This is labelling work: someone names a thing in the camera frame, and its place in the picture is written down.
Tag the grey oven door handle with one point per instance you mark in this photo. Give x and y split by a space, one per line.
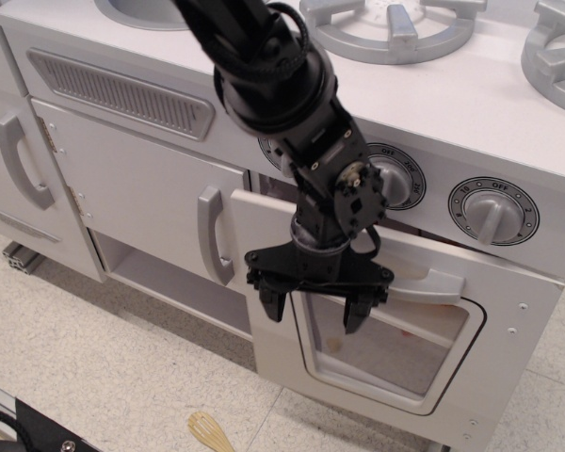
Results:
436 288

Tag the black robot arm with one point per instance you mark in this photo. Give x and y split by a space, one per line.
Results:
275 83

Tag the grey toy sink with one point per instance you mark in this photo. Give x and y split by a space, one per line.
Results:
144 14

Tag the wooden slotted spatula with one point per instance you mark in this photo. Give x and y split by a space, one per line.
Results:
208 432

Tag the grey stove knob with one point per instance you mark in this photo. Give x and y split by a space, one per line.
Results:
275 156
404 183
494 212

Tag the white cabinet door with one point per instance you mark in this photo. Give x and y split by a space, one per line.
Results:
138 191

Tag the aluminium frame rail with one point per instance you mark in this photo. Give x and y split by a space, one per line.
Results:
22 258

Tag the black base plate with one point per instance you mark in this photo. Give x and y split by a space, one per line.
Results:
36 432

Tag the right grey burner grate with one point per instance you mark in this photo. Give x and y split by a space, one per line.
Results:
543 57

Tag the grey vent grille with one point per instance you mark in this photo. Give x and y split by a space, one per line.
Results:
127 96

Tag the grey stove burner grate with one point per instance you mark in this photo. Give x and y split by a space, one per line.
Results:
392 32

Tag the middle grey stove knob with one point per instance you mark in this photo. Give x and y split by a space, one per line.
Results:
404 183

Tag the left grey stove knob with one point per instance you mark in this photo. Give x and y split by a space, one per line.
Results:
275 156

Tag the grey cabinet door handle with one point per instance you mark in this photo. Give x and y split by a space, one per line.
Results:
209 207

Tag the white oven door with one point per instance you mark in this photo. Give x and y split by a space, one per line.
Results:
413 363

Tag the white toy kitchen body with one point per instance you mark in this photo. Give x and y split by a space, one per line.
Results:
122 363

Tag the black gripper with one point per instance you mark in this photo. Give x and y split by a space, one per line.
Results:
278 271

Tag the grey fridge door handle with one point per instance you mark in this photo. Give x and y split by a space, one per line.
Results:
11 134

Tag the right grey stove knob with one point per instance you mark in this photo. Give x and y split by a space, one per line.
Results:
494 212

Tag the white left fridge door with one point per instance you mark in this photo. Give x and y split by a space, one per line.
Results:
36 208

